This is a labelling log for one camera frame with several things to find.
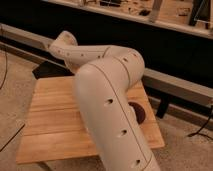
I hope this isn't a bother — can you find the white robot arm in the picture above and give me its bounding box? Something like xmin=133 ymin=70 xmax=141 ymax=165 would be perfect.
xmin=49 ymin=31 xmax=161 ymax=171

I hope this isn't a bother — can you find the black box behind table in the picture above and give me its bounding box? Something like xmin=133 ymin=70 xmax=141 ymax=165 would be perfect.
xmin=32 ymin=61 xmax=73 ymax=79

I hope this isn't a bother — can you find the wooden table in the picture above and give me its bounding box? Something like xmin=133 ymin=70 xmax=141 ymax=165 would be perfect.
xmin=15 ymin=75 xmax=166 ymax=165

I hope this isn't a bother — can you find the long grey shelf rail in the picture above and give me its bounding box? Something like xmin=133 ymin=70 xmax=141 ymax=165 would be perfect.
xmin=0 ymin=23 xmax=213 ymax=108

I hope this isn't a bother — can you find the black cable on floor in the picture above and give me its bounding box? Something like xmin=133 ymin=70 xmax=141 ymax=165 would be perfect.
xmin=0 ymin=49 xmax=26 ymax=153

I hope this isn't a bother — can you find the black cable at right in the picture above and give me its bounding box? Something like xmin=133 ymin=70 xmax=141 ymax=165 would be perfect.
xmin=187 ymin=105 xmax=213 ymax=138

